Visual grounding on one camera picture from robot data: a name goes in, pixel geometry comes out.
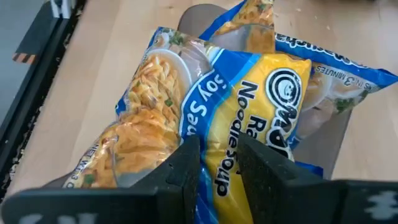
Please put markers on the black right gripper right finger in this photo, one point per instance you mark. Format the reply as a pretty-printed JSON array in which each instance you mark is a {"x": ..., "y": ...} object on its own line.
[{"x": 311, "y": 202}]

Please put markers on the hazard-striped floor strip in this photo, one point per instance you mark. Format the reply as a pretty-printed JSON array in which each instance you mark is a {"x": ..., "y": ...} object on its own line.
[{"x": 34, "y": 37}]

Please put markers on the blue Maruchan noodle packet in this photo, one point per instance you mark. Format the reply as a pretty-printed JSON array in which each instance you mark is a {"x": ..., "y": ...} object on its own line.
[
  {"x": 342, "y": 71},
  {"x": 248, "y": 102},
  {"x": 245, "y": 15}
]

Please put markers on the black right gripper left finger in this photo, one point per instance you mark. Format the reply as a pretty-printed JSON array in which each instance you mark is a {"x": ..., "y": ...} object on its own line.
[{"x": 93, "y": 205}]

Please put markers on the gray plastic bin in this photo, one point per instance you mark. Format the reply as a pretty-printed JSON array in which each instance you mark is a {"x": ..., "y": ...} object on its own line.
[{"x": 326, "y": 146}]

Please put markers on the black metal table frame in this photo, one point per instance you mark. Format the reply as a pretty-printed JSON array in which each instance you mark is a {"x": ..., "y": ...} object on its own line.
[{"x": 31, "y": 93}]

